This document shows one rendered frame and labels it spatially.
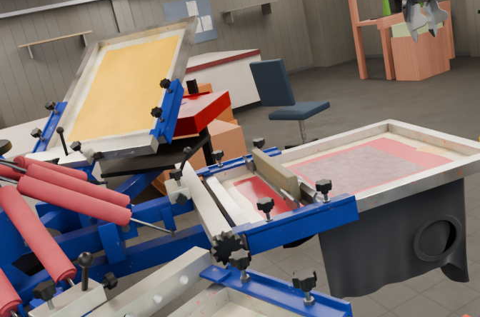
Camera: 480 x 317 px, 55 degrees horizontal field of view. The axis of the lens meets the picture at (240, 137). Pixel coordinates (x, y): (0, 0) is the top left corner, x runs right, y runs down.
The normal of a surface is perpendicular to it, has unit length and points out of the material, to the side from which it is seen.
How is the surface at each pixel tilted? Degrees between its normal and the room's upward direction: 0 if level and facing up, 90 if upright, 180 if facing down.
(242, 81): 90
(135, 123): 32
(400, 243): 95
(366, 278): 95
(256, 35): 90
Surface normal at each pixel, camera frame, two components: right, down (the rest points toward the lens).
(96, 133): -0.31, -0.65
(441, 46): 0.47, 0.12
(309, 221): 0.26, 0.19
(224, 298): 0.69, 0.03
